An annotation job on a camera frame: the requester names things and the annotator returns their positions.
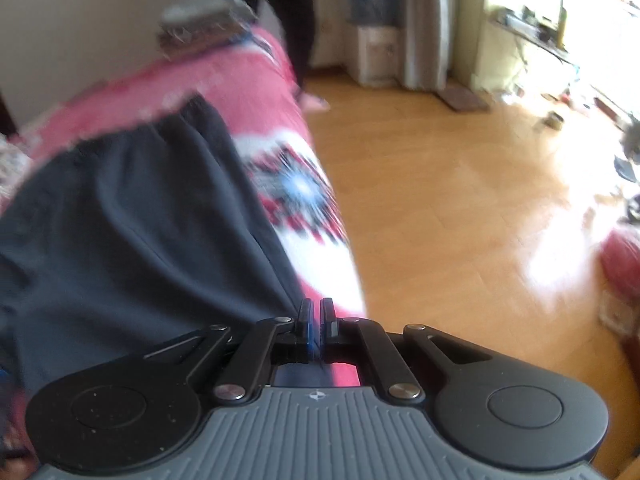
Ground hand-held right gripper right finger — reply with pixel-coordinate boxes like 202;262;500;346
320;297;493;405

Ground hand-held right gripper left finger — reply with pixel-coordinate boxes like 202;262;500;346
142;297;317;403

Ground black pants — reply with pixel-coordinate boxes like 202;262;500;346
0;92;308;411

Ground stack of folded clothes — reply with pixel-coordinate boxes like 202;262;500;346
157;2;258;53

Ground brown floor mat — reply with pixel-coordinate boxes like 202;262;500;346
439;85;490;112

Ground pink floral blanket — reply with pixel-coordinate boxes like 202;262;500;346
0;25;368;386

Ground pink round cushion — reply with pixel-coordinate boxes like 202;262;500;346
600;227;640;306

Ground beige curtain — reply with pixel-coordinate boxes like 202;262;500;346
402;0;488;90

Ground folding table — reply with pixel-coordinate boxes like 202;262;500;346
492;5;640;131

